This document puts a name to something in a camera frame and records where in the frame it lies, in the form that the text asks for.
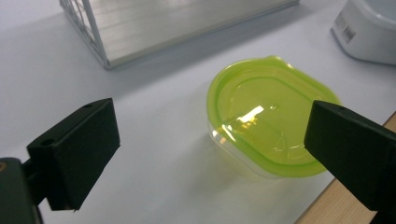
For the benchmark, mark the green plastic bowl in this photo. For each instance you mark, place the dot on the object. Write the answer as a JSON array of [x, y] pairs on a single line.
[[258, 124]]

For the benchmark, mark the white lidded container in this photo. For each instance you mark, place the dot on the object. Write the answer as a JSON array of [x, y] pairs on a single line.
[[370, 34]]

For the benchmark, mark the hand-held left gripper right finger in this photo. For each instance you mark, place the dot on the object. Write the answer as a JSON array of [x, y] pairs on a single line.
[[351, 146]]

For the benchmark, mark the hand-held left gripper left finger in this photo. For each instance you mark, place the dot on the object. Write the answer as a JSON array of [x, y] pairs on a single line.
[[77, 155]]

